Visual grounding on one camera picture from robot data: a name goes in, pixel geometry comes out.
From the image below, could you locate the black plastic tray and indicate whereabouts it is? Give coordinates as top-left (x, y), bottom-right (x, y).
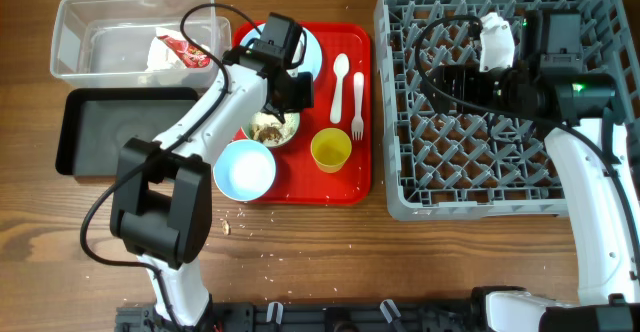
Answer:
top-left (55, 87), bottom-right (198, 177)

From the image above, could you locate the light blue plate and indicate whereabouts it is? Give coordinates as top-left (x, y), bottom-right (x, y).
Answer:
top-left (237, 27), bottom-right (323, 80)

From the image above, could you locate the red serving tray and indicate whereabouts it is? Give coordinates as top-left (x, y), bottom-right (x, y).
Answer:
top-left (257, 22), bottom-right (373, 205)

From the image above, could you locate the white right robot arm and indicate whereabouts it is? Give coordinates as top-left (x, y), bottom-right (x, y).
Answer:
top-left (420, 10), bottom-right (639, 331)

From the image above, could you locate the crumpled white paper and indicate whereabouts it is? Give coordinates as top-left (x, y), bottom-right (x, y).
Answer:
top-left (146, 27), bottom-right (187, 72)

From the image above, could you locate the yellow plastic cup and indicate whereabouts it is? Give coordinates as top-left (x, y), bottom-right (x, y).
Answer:
top-left (310, 128), bottom-right (352, 173)

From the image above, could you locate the red snack wrapper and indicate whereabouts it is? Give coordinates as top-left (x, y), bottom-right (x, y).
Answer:
top-left (157, 35), bottom-right (211, 69)

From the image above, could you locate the light blue bowl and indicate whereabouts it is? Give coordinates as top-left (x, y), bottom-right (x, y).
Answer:
top-left (213, 139), bottom-right (276, 202)

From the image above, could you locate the white plastic fork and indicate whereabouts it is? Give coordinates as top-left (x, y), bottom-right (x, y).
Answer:
top-left (351, 72), bottom-right (364, 141)

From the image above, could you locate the green bowl with rice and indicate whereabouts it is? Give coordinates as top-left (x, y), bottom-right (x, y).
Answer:
top-left (241, 112), bottom-right (300, 148)

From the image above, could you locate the white plastic spoon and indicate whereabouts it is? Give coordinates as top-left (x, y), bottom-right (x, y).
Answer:
top-left (330, 53), bottom-right (350, 124)

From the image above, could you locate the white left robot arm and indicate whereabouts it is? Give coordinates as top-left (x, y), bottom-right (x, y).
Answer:
top-left (109, 60), bottom-right (314, 331)

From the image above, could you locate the grey dishwasher rack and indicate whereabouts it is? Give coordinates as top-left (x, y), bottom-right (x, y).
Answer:
top-left (374, 0), bottom-right (639, 221)

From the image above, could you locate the clear plastic waste bin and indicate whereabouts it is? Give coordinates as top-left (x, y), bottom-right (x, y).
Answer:
top-left (50, 0), bottom-right (217, 89)

